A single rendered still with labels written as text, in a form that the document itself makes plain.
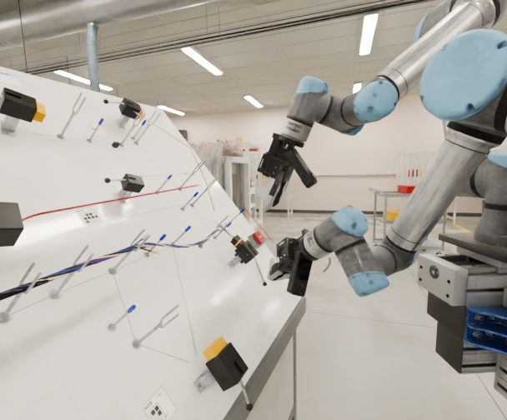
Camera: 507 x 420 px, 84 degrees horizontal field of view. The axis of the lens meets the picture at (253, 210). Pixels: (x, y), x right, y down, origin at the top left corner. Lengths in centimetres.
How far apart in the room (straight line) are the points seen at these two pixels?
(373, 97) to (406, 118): 847
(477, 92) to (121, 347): 68
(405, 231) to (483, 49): 37
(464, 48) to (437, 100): 7
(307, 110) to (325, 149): 816
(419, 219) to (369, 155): 823
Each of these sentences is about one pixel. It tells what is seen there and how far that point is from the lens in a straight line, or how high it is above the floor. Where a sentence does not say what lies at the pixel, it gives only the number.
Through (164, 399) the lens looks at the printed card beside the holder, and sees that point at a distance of 63.
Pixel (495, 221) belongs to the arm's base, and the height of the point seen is 122.
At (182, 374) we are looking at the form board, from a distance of 66.
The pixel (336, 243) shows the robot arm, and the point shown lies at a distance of 66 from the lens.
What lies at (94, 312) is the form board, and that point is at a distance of 62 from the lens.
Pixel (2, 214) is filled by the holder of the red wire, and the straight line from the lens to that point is 54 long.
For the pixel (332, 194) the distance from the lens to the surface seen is 890.
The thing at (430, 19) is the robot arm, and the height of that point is 175.
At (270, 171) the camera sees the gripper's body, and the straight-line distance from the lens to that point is 77.
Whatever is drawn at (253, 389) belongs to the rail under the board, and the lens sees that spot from 79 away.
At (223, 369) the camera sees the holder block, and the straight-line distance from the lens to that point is 60.
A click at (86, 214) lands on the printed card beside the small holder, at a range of 74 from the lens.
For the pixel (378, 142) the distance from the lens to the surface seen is 895.
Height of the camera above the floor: 136
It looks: 8 degrees down
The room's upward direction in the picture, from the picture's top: 1 degrees counter-clockwise
